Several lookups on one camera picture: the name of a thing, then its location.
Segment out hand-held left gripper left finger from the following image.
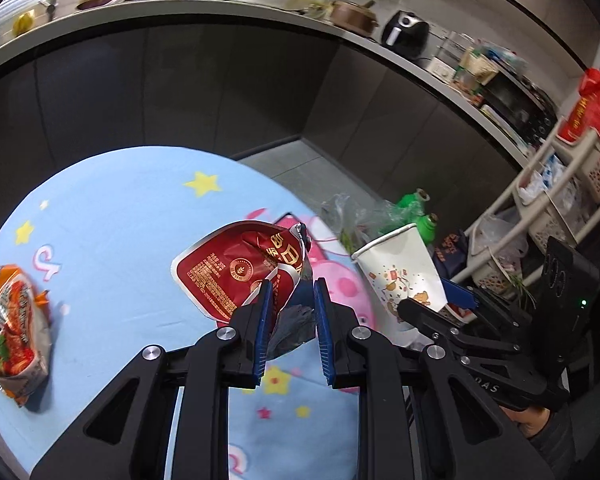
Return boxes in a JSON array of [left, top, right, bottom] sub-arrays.
[[30, 280, 273, 480]]

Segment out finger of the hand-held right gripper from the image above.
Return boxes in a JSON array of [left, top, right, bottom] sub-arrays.
[[441, 277, 536, 346], [397, 299, 481, 361]]

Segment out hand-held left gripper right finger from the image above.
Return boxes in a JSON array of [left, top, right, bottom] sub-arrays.
[[312, 277, 553, 480]]

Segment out white printed paper cup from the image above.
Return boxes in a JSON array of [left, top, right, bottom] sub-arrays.
[[351, 223, 453, 346]]

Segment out red foil snack packet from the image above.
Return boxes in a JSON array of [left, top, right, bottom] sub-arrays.
[[171, 220, 315, 361]]

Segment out person's right forearm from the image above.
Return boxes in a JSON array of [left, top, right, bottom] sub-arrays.
[[527, 370, 600, 480]]

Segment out person's right hand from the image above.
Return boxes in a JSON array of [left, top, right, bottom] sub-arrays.
[[502, 406, 552, 440]]

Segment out dark blue printed bag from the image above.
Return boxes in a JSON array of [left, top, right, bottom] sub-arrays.
[[432, 230, 473, 281]]

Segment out white plastic bag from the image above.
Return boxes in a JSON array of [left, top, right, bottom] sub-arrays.
[[472, 205, 530, 273]]

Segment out green plastic bottle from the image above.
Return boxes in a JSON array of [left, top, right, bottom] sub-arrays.
[[416, 212, 440, 246], [396, 188, 431, 223]]

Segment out clear plastic bag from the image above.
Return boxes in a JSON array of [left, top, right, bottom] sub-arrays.
[[321, 194, 411, 256]]

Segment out white storage rack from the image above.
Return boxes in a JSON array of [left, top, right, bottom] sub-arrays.
[[462, 117, 600, 293]]

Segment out light blue cartoon tablecloth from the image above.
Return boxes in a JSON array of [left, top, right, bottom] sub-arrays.
[[0, 146, 406, 480]]

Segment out black countertop oven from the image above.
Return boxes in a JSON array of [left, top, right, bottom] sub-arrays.
[[480, 70, 558, 148]]

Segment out small white appliance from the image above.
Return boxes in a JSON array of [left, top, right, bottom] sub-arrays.
[[426, 55, 456, 83]]

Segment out red gift bag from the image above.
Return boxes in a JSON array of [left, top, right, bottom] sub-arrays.
[[557, 67, 600, 161]]

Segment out orange instant noodle bag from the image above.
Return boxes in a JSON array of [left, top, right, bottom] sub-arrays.
[[0, 264, 52, 407]]

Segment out dark kitchen cabinets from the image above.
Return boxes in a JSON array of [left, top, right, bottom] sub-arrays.
[[0, 20, 531, 211]]

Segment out black air fryer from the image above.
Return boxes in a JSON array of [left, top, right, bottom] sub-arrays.
[[381, 10, 430, 60]]

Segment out copper pot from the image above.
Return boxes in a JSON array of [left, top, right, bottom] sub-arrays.
[[330, 0, 381, 36]]

